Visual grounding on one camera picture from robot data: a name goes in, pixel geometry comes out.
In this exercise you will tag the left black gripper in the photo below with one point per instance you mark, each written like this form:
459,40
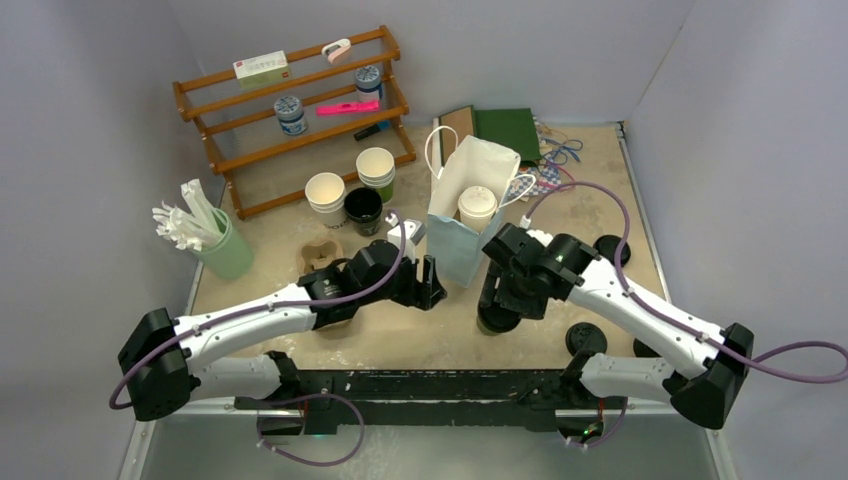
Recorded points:
421,294

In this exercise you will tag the white cup stack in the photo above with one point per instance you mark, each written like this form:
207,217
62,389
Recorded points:
325,193
376,170

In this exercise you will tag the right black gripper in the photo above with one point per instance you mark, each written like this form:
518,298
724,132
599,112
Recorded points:
533,308

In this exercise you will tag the green straw holder cup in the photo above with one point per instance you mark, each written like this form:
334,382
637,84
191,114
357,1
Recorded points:
232,257

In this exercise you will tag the blue white jar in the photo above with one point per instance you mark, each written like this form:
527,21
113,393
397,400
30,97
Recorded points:
368,83
290,115

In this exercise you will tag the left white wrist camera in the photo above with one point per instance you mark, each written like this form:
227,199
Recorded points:
413,232

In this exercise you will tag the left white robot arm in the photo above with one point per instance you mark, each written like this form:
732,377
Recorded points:
169,362

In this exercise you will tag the white cup lid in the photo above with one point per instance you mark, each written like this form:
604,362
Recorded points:
477,199

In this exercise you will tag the pink white stapler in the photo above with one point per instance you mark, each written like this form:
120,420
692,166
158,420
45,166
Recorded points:
337,52

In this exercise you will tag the left blue white jar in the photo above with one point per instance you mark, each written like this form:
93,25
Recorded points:
290,115

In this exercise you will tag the pink marker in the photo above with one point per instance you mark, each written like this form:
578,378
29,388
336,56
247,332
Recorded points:
349,108

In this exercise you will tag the light blue paper bag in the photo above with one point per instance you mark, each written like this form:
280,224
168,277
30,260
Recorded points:
475,162

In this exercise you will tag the green paper cup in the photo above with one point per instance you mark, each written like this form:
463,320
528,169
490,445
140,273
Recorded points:
486,331

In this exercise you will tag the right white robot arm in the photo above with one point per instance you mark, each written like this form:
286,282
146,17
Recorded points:
699,368

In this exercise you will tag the stacked black cup lids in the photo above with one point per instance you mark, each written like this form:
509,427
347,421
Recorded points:
641,350

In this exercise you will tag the single white paper cup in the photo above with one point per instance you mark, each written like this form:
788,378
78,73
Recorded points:
476,222

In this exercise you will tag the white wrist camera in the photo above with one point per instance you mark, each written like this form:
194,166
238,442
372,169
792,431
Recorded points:
413,232
533,228

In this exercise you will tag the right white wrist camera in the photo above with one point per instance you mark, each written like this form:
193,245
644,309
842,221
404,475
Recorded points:
533,228

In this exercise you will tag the white green box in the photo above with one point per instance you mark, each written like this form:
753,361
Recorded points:
261,71

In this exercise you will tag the brown pulp cup carrier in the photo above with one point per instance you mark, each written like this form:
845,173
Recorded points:
317,254

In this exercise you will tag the black paper cup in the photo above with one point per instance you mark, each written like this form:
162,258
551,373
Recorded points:
363,207

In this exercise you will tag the black blue marker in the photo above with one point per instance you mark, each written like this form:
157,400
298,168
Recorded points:
372,130

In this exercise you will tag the wooden shelf rack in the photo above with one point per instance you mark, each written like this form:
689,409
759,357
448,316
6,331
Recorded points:
307,106

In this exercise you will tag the checkered patterned paper bag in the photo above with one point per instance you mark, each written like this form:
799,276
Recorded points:
537,180

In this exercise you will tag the white wrapped straws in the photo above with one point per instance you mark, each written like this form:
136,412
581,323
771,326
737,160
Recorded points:
198,228

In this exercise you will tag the green paper bag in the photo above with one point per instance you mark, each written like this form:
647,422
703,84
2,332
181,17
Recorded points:
511,128

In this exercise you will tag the right blue white jar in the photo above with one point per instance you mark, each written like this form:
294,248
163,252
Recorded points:
368,83

